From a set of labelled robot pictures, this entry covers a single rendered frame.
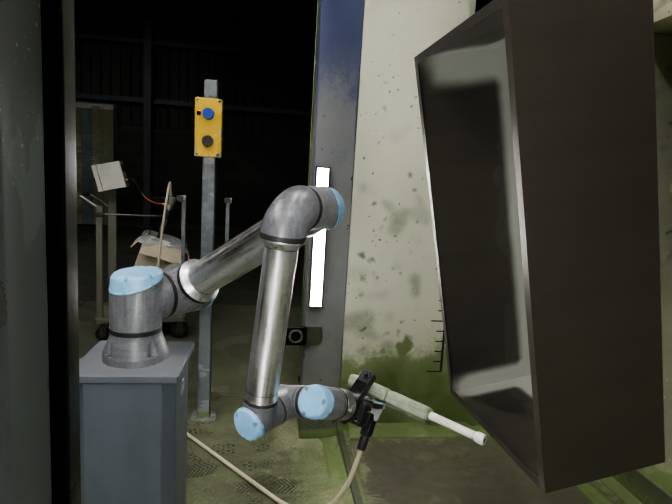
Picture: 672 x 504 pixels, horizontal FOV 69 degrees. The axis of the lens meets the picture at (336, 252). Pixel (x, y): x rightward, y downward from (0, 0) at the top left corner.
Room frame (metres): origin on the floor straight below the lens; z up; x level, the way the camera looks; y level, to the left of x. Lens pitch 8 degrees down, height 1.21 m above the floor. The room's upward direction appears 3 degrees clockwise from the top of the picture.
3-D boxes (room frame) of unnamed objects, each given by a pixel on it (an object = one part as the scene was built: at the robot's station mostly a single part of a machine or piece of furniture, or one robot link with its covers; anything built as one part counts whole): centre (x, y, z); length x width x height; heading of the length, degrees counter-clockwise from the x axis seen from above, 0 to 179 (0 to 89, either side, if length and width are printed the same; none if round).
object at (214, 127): (2.27, 0.61, 1.42); 0.12 x 0.06 x 0.26; 98
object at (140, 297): (1.45, 0.59, 0.83); 0.17 x 0.15 x 0.18; 149
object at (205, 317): (2.33, 0.62, 0.82); 0.06 x 0.06 x 1.64; 8
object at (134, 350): (1.44, 0.60, 0.69); 0.19 x 0.19 x 0.10
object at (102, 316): (3.62, 1.48, 0.64); 0.73 x 0.50 x 1.27; 108
